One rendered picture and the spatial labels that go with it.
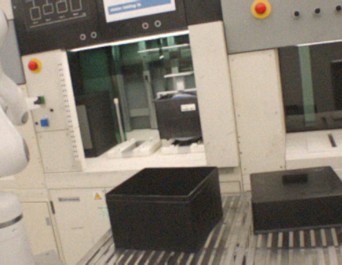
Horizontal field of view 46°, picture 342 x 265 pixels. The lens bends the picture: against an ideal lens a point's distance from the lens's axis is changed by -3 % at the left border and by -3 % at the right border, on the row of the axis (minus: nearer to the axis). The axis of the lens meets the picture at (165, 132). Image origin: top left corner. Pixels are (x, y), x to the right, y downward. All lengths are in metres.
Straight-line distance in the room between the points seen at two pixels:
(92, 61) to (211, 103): 0.93
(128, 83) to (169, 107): 0.84
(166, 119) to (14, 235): 0.94
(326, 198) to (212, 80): 0.58
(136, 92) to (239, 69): 1.18
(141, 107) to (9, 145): 1.62
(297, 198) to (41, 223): 1.24
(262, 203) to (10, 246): 0.70
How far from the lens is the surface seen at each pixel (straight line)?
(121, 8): 1.65
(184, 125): 1.82
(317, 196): 1.25
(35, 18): 1.83
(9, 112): 1.57
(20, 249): 1.17
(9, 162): 1.09
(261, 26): 1.52
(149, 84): 2.51
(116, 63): 2.21
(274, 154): 1.59
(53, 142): 1.87
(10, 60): 1.91
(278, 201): 1.24
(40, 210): 2.02
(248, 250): 1.19
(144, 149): 1.91
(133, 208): 1.22
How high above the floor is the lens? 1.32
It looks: 11 degrees down
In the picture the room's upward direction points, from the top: 8 degrees counter-clockwise
